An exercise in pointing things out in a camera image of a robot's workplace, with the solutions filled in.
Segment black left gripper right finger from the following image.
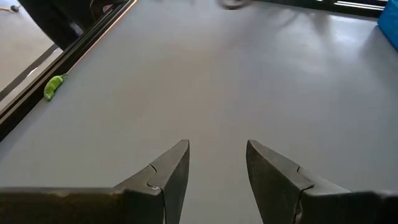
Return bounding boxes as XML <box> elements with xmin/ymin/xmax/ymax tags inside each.
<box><xmin>246</xmin><ymin>139</ymin><xmax>398</xmax><ymax>224</ymax></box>

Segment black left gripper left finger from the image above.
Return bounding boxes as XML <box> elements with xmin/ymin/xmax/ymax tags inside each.
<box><xmin>0</xmin><ymin>139</ymin><xmax>190</xmax><ymax>224</ymax></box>

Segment long green chili pepper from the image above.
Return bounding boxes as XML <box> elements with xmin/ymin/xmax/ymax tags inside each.
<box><xmin>43</xmin><ymin>73</ymin><xmax>68</xmax><ymax>102</ymax></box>

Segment person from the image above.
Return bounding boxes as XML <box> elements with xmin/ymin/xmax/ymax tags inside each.
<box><xmin>17</xmin><ymin>0</ymin><xmax>125</xmax><ymax>51</ymax></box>

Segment blue plastic basket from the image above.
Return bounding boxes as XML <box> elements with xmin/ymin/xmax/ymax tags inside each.
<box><xmin>377</xmin><ymin>0</ymin><xmax>398</xmax><ymax>52</ymax></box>

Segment black aluminium table frame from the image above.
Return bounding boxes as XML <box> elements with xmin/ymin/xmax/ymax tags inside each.
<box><xmin>0</xmin><ymin>0</ymin><xmax>389</xmax><ymax>142</ymax></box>

